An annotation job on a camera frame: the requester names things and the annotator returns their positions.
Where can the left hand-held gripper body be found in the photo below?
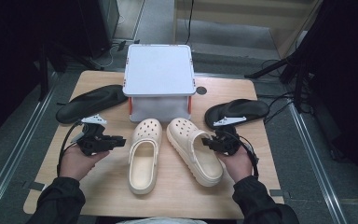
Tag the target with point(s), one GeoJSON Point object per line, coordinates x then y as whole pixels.
{"type": "Point", "coordinates": [94, 141]}

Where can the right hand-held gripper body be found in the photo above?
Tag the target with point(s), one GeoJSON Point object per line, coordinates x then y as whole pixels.
{"type": "Point", "coordinates": [227, 141]}

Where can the cream clog shoe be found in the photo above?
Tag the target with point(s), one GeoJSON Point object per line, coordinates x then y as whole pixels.
{"type": "Point", "coordinates": [199, 165]}
{"type": "Point", "coordinates": [144, 168]}

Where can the black flip-flop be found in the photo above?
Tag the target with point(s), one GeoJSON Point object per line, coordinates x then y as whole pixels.
{"type": "Point", "coordinates": [87, 104]}
{"type": "Point", "coordinates": [239, 107]}

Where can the white two-tier shoe rack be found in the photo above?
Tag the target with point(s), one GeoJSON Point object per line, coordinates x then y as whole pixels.
{"type": "Point", "coordinates": [158, 68]}

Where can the person's left hand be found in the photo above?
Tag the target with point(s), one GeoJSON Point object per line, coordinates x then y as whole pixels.
{"type": "Point", "coordinates": [77, 161]}

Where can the person's right hand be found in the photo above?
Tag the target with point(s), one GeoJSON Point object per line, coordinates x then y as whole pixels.
{"type": "Point", "coordinates": [237, 166]}

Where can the black round table grommet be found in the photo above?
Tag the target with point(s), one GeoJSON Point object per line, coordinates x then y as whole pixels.
{"type": "Point", "coordinates": [201, 90]}

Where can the black tape strip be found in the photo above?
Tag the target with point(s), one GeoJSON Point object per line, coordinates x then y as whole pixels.
{"type": "Point", "coordinates": [279, 193]}
{"type": "Point", "coordinates": [35, 186]}

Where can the black tripod stand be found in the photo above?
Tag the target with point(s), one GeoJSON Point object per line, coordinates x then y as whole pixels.
{"type": "Point", "coordinates": [270, 69]}

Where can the person's grey clothing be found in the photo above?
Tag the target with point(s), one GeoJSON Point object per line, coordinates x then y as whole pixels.
{"type": "Point", "coordinates": [161, 221]}

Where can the black power plug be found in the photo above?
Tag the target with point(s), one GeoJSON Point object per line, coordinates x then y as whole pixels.
{"type": "Point", "coordinates": [121, 45]}

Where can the black cabinet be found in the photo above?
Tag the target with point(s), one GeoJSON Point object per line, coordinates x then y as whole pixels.
{"type": "Point", "coordinates": [99, 25]}

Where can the black curtain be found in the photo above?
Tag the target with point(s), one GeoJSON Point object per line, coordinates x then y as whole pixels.
{"type": "Point", "coordinates": [6, 62]}
{"type": "Point", "coordinates": [348, 77]}

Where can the metal floor rail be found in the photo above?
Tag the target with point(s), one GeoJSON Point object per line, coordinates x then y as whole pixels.
{"type": "Point", "coordinates": [18, 146]}
{"type": "Point", "coordinates": [313, 155]}

